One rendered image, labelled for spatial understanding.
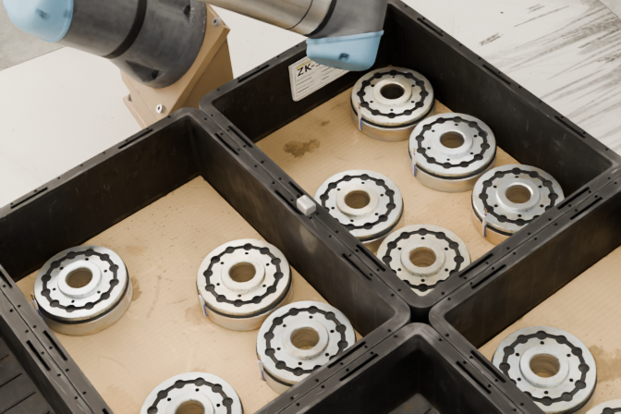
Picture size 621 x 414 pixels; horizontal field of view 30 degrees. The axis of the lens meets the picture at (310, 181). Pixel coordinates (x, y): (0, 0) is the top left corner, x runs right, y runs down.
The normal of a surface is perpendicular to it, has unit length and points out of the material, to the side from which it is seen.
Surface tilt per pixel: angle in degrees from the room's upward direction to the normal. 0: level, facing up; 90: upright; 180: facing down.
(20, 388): 0
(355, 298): 90
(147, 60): 92
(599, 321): 0
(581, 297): 0
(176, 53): 73
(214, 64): 90
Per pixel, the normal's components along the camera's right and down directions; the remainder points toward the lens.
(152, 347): -0.07, -0.68
